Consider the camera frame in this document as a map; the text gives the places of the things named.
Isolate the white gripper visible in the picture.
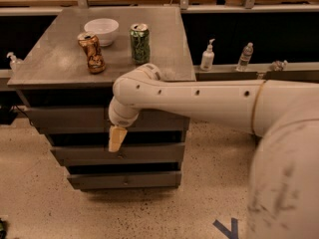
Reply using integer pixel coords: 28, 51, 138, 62
109, 98, 140, 152

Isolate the grey top drawer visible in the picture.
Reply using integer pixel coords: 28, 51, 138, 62
26, 107, 189, 134

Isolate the grey drawer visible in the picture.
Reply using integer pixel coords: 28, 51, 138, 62
51, 143, 184, 166
68, 171, 181, 190
26, 107, 189, 134

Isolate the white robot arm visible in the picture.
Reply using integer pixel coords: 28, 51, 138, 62
109, 64, 319, 239

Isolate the grey middle drawer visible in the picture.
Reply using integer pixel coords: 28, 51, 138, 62
51, 143, 184, 166

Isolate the grey drawer cabinet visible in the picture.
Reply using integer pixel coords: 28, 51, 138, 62
9, 7, 195, 176

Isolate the grey bottom drawer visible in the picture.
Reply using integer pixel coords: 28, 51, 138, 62
68, 171, 181, 190

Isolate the crushed orange soda can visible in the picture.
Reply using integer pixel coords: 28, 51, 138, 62
78, 32, 106, 74

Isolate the green soda can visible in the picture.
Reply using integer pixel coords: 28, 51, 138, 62
130, 23, 151, 64

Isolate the white bowl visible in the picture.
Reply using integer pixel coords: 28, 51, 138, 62
84, 18, 120, 47

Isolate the white pump bottle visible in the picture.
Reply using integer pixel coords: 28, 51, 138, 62
200, 39, 214, 71

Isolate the clear pump bottle left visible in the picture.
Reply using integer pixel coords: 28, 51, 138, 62
7, 52, 22, 72

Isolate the clear water bottle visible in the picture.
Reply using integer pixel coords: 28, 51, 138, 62
236, 42, 253, 72

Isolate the crumpled foil wrapper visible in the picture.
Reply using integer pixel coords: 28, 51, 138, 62
270, 60, 288, 71

